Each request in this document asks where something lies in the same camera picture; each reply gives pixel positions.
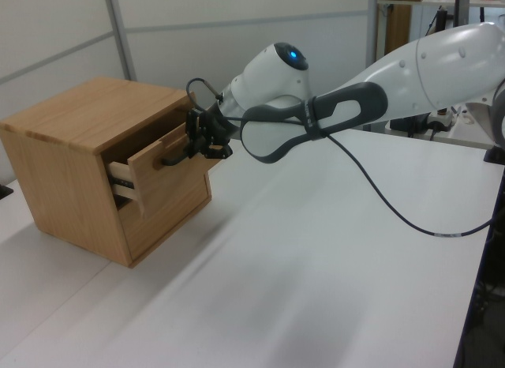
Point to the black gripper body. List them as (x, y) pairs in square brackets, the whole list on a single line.
[(217, 127)]

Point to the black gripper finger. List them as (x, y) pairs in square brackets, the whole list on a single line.
[(193, 135), (217, 151)]

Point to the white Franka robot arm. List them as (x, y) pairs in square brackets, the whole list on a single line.
[(434, 68)]

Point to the wooden cabinet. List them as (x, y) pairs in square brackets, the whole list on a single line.
[(59, 178)]

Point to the wooden shelf unit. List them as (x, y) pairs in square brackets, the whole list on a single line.
[(397, 28)]

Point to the grey partition post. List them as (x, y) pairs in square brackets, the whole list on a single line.
[(372, 24)]

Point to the black camera stand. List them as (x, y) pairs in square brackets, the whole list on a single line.
[(4, 191), (495, 155)]

